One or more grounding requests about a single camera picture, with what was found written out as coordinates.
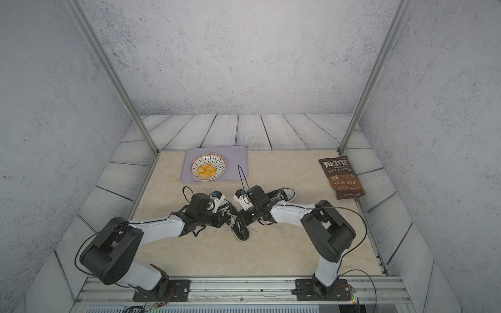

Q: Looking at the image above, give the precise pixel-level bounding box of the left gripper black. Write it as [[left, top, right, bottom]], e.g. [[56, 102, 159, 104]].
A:
[[196, 209, 232, 228]]

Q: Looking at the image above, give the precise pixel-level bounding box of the black canvas sneaker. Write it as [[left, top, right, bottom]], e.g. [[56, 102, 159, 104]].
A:
[[266, 188, 296, 202], [223, 202, 250, 242]]

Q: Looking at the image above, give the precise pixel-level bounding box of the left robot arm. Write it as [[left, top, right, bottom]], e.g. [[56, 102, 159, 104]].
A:
[[76, 191, 248, 292]]

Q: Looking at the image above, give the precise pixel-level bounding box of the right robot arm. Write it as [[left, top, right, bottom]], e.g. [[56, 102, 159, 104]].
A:
[[234, 185, 356, 299]]

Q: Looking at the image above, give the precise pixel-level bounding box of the yellow bread roll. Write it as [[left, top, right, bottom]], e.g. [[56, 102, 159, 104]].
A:
[[197, 164, 217, 179]]

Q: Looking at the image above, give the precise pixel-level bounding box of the patterned ceramic bowl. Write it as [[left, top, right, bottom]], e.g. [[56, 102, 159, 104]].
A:
[[189, 153, 227, 181]]

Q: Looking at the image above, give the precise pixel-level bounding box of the lavender tray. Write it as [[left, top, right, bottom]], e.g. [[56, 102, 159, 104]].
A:
[[181, 146, 249, 183]]

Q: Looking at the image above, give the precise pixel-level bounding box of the brown potato chips bag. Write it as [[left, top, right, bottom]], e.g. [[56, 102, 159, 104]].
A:
[[318, 156, 365, 200]]

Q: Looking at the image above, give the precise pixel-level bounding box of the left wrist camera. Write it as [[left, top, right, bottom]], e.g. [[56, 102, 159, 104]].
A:
[[210, 190, 225, 213]]

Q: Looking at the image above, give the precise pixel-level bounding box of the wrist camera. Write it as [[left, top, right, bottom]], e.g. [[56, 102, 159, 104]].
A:
[[234, 189, 254, 211], [210, 190, 225, 213]]

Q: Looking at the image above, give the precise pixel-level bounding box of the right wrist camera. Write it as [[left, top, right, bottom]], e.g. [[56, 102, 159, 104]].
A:
[[234, 189, 254, 211]]

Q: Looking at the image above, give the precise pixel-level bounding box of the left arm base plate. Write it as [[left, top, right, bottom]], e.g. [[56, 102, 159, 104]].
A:
[[133, 278, 191, 303]]

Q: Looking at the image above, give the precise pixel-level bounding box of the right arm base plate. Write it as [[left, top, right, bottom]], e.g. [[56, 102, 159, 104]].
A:
[[292, 279, 354, 302]]

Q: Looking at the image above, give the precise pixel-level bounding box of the aluminium front rail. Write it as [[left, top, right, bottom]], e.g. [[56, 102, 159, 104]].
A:
[[71, 275, 415, 312]]

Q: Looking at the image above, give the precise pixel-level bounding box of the right aluminium frame post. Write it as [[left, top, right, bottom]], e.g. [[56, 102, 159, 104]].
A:
[[338, 0, 411, 155]]

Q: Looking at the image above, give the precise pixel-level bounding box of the aluminium frame post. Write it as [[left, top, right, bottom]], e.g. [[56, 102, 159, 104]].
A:
[[64, 0, 160, 157], [338, 0, 411, 155]]

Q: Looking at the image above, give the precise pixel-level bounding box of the left aluminium frame post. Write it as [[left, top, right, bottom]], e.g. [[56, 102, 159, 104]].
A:
[[64, 0, 160, 157]]

